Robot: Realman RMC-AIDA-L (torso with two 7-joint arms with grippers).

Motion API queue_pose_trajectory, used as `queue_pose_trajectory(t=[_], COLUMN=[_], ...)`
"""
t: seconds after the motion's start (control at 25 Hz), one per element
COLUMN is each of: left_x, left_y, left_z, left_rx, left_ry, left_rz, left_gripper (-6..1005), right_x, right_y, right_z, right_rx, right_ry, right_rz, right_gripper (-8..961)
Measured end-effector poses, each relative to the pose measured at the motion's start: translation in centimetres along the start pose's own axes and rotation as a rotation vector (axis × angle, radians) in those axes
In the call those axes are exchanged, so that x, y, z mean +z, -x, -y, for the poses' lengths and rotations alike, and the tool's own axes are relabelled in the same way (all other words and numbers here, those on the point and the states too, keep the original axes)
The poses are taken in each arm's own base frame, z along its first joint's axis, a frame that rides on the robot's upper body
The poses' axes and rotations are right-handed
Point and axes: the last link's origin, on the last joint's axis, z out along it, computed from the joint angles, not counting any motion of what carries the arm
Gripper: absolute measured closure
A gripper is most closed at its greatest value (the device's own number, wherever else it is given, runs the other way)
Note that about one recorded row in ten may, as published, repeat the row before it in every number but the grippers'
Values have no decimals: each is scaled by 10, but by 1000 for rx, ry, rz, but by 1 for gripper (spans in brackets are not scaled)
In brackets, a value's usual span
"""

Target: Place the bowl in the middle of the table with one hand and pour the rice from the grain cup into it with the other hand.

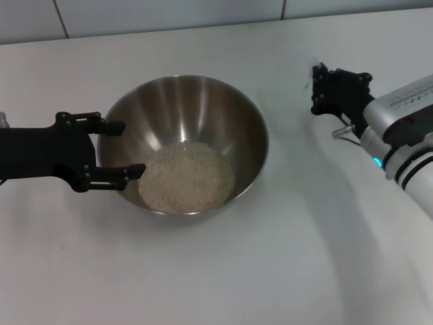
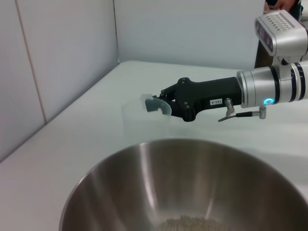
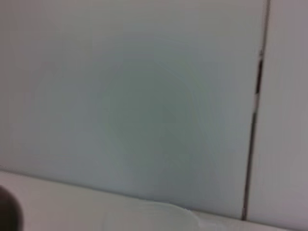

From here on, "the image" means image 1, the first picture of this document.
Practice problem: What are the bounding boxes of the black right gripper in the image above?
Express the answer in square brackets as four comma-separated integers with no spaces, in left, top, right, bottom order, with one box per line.
[311,62,375,135]

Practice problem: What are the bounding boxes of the stainless steel mixing bowl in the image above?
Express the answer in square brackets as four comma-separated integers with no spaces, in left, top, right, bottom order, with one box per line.
[97,74,270,217]

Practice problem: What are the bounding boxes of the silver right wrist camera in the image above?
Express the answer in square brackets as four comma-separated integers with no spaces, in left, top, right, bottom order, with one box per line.
[363,76,433,146]

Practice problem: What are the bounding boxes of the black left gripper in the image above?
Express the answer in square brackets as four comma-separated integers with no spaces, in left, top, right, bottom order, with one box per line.
[0,110,146,194]

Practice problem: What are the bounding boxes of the right gripper plug cable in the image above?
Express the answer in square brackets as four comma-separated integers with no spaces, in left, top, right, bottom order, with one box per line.
[332,113,365,147]

